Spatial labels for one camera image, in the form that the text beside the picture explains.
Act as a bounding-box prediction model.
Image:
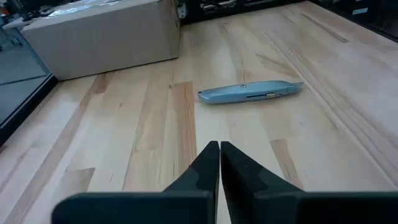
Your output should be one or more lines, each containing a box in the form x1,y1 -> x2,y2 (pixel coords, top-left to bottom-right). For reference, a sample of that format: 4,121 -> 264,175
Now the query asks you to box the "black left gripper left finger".
162,141 -> 221,224

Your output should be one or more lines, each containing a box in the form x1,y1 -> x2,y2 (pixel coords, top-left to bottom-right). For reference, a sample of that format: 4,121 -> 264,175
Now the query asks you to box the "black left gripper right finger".
221,141 -> 304,224

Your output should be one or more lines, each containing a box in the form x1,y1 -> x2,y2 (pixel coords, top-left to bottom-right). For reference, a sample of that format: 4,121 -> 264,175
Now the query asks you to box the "grey utility knife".
197,80 -> 305,105

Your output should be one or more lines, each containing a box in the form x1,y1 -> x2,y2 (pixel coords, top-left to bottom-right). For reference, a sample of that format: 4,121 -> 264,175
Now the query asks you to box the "brown cardboard box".
21,0 -> 182,82

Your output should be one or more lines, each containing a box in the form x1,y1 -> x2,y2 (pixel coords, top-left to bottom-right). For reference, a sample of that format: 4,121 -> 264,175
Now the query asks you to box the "grey metal frame bracket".
177,2 -> 188,19

